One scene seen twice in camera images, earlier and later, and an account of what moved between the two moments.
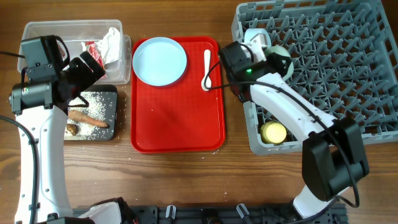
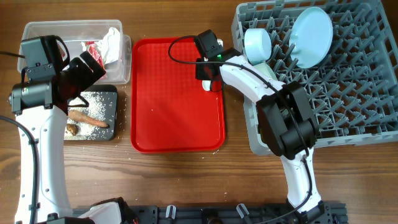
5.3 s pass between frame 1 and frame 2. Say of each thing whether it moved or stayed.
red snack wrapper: stayed
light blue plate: moved
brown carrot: stayed
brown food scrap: stayed
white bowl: stayed
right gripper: moved
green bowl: moved
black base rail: stayed
